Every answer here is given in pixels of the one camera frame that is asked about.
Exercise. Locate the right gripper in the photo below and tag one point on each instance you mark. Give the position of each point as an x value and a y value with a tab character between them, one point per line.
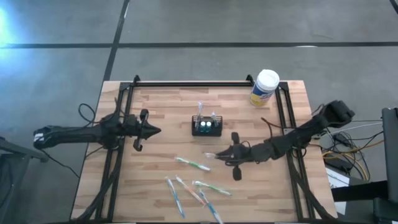
248	154

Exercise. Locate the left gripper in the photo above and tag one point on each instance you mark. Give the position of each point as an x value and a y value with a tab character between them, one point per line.
130	126

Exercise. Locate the teal toothbrush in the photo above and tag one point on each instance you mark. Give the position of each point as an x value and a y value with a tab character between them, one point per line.
210	155

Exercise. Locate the green toothbrush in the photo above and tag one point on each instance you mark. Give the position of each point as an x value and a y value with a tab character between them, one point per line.
213	187
192	164

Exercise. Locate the teal mouthwash bottle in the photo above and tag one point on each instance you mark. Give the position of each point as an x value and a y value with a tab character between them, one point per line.
208	124
203	124

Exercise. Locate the clear toothbrush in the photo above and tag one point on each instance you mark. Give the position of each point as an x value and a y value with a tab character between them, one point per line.
214	117

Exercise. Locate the orange toothbrush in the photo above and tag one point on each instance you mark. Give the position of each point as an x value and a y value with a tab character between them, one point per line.
190	190

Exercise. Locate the blue toothbrush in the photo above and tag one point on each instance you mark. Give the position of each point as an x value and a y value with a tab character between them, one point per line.
175	197
211	207

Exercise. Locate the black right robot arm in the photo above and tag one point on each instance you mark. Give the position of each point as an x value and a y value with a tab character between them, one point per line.
295	133

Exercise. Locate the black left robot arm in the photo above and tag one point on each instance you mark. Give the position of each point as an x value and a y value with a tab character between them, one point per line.
77	135

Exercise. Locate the yellow blue wipes canister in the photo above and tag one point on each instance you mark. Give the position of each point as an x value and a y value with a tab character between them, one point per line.
267	81

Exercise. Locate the black power adapter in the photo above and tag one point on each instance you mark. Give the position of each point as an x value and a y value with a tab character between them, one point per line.
339	163

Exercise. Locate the white paper sheet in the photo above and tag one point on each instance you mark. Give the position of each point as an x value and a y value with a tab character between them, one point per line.
337	183

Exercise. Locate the grey metal stand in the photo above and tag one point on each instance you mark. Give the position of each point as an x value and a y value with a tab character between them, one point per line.
18	149

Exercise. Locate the dark grey monitor panel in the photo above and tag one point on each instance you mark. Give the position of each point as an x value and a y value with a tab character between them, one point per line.
391	149

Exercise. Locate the black aluminium table frame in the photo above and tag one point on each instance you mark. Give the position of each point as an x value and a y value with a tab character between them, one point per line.
202	84

